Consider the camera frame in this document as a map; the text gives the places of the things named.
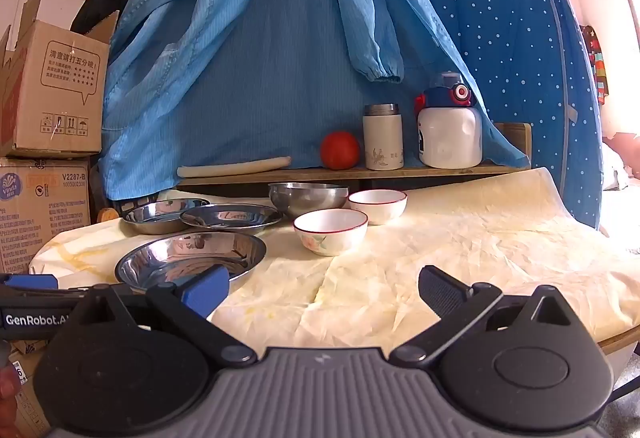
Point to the white bottle with blue lid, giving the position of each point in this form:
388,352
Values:
450,137

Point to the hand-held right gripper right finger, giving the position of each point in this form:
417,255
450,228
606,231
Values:
440,290

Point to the blue work coat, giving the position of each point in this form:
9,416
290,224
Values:
280,67

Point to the open brown cardboard box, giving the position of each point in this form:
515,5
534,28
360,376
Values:
55,92

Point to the large steel plate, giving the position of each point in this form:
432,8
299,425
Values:
185,258

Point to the printed brown cardboard box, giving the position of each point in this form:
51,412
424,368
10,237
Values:
45,218

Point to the blue polka dot tent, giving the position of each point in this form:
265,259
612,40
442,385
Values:
500,17

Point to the white rolling pin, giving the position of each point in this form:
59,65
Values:
235,166

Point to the person's left hand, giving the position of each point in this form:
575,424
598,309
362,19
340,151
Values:
6,383

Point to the red tomato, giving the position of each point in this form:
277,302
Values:
340,150

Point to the wooden cutting board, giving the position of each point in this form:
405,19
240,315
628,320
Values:
310,173

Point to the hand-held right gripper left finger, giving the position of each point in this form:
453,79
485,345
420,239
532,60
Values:
205,290

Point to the white red-rimmed ceramic bowl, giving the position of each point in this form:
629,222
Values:
330,233
377,208

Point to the small labelled cardboard box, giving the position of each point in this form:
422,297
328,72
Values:
25,413

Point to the colourful striped cloth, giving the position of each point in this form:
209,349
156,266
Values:
597,62

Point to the cream tablecloth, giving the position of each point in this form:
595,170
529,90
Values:
450,243

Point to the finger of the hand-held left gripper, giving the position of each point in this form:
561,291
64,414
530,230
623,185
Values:
30,281

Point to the steel bowl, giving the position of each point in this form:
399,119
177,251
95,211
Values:
307,203

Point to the orange round object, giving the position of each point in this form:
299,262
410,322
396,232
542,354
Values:
108,214

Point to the white flask with steel lid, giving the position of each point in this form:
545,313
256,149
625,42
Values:
382,142

